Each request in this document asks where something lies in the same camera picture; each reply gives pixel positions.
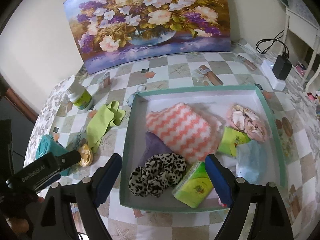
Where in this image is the teal lidded white box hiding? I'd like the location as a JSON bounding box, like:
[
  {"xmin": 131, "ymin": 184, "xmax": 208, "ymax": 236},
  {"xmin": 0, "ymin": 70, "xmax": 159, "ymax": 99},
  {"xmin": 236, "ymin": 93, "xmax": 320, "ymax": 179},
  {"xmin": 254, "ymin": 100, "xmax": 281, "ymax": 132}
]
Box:
[{"xmin": 119, "ymin": 86, "xmax": 287, "ymax": 213}]

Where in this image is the blue surgical face mask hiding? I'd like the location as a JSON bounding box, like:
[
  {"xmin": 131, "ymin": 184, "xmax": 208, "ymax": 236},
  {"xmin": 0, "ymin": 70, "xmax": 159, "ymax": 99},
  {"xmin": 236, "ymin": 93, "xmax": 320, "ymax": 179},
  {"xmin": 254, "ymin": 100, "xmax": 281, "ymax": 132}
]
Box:
[{"xmin": 236, "ymin": 140, "xmax": 267, "ymax": 184}]

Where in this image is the black power adapter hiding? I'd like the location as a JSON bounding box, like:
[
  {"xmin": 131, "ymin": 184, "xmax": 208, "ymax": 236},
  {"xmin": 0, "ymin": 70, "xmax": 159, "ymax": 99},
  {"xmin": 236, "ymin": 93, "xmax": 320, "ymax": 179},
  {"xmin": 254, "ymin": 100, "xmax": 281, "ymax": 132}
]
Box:
[{"xmin": 272, "ymin": 55, "xmax": 292, "ymax": 81}]

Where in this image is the white power strip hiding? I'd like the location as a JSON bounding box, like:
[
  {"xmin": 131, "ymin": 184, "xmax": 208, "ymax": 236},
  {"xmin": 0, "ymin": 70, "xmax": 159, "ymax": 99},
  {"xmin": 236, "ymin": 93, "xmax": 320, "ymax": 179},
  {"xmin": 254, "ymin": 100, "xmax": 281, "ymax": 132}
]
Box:
[{"xmin": 260, "ymin": 60, "xmax": 286, "ymax": 91}]

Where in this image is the lime green cloth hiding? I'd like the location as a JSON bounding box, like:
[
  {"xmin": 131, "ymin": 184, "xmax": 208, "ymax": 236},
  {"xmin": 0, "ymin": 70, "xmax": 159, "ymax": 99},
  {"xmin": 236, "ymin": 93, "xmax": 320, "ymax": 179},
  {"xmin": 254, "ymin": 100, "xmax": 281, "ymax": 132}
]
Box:
[{"xmin": 86, "ymin": 101, "xmax": 126, "ymax": 154}]

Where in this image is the gold round tin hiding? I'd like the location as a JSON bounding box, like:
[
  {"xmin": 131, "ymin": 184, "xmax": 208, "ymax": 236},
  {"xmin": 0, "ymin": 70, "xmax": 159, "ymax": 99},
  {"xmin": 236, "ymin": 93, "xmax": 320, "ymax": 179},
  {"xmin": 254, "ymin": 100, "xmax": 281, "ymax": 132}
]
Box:
[{"xmin": 78, "ymin": 144, "xmax": 93, "ymax": 167}]

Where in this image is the pink white striped towel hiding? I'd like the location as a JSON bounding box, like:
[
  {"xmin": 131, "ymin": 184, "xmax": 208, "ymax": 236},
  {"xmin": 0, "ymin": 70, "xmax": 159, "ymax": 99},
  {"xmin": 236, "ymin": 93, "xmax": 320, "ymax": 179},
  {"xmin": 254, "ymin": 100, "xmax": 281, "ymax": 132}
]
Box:
[{"xmin": 146, "ymin": 102, "xmax": 222, "ymax": 164}]

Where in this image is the black cable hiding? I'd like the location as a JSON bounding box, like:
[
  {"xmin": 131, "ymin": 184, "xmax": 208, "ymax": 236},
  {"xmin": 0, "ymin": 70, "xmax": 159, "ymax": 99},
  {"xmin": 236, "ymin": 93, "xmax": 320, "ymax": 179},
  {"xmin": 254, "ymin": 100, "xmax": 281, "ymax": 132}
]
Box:
[{"xmin": 255, "ymin": 29, "xmax": 290, "ymax": 58}]

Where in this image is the pink floral scrunchie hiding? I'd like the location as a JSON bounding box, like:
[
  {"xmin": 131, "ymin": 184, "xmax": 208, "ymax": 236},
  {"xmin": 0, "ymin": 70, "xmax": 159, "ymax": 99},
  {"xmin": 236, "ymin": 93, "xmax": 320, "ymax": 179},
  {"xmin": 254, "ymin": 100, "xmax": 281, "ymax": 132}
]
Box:
[{"xmin": 226, "ymin": 104, "xmax": 268, "ymax": 142}]

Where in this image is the teal plastic container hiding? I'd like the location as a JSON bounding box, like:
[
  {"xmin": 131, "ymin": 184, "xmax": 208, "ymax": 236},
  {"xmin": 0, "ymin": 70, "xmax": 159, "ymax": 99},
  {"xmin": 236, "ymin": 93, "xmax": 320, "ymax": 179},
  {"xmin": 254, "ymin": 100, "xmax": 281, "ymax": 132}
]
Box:
[{"xmin": 36, "ymin": 134, "xmax": 79, "ymax": 177}]

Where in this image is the purple wipes pack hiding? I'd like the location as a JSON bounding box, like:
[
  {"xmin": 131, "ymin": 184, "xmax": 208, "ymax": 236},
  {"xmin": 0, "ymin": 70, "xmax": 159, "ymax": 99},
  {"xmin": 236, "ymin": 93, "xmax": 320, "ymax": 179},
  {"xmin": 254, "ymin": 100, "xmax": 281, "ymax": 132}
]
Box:
[{"xmin": 138, "ymin": 132, "xmax": 172, "ymax": 166}]

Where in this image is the leopard print scrunchie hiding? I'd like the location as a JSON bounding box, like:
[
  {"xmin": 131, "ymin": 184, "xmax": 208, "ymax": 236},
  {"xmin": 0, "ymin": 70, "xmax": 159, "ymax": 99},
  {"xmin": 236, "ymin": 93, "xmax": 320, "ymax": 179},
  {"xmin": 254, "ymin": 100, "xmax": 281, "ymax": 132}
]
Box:
[{"xmin": 128, "ymin": 153, "xmax": 187, "ymax": 197}]

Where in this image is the white capped green bottle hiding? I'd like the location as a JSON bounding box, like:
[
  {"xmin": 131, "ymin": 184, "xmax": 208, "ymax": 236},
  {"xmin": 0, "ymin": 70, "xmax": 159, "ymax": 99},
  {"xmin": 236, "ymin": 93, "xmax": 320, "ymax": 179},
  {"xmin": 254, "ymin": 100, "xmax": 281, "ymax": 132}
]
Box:
[{"xmin": 64, "ymin": 79, "xmax": 93, "ymax": 111}]

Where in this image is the flower painting canvas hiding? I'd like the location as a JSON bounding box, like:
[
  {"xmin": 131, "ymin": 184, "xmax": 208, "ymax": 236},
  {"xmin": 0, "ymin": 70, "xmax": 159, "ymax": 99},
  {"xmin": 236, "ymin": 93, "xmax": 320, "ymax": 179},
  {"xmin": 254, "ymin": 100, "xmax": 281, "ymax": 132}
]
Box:
[{"xmin": 63, "ymin": 0, "xmax": 231, "ymax": 74}]

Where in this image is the person's left hand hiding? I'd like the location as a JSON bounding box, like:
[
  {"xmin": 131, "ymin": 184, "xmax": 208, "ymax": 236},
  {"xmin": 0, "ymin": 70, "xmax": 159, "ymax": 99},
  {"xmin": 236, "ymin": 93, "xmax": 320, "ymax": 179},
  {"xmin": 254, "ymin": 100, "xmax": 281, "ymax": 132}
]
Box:
[{"xmin": 3, "ymin": 195, "xmax": 44, "ymax": 235}]

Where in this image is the green tissue pack with logo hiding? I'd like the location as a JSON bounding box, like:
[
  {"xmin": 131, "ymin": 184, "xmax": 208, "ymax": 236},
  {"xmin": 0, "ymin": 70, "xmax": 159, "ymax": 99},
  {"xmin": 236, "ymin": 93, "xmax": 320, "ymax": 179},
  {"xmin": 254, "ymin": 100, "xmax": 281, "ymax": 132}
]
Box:
[{"xmin": 172, "ymin": 161, "xmax": 214, "ymax": 209}]

